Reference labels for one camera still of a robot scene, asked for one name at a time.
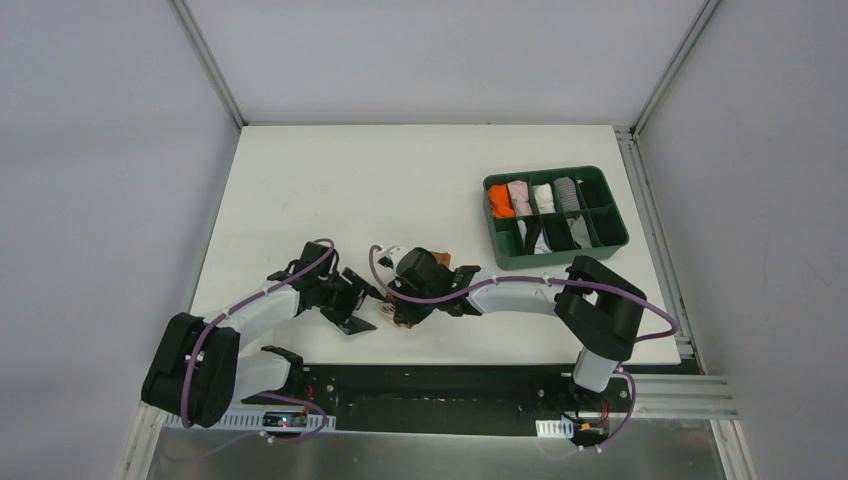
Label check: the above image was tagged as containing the orange rolled underwear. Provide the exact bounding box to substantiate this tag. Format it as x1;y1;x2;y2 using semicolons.
487;184;516;219

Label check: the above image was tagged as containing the black white rolled underwear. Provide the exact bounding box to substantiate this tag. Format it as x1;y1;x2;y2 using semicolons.
517;218;552;255

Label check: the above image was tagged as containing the white cable duct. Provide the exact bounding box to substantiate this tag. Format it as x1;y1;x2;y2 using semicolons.
535;419;575;439
164;408;337;433

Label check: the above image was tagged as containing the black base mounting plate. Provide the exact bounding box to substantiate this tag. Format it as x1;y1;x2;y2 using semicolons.
240;362;637;439

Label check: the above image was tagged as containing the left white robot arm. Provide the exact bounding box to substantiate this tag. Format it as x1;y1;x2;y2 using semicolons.
140;239;383;427

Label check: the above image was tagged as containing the grey striped rolled underwear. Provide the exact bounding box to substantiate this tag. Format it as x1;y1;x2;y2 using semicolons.
554;177;581;211

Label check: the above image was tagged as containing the right white cable duct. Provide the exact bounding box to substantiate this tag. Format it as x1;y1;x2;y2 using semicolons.
535;419;575;439

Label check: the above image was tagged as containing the left white cable duct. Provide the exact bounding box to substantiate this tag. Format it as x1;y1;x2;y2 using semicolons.
164;408;337;433

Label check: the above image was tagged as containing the green divided plastic tray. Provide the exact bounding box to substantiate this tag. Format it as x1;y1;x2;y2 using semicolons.
483;166;630;270

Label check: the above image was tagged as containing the pink rolled underwear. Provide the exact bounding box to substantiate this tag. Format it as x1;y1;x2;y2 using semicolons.
507;180;533;217

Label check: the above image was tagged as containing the right aluminium rail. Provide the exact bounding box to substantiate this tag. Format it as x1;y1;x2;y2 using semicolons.
633;374;738;420

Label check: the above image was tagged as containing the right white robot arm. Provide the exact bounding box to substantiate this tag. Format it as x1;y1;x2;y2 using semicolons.
370;246;647;410

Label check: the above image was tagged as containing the brown underwear beige waistband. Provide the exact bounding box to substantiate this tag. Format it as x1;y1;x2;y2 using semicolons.
377;247;453;328

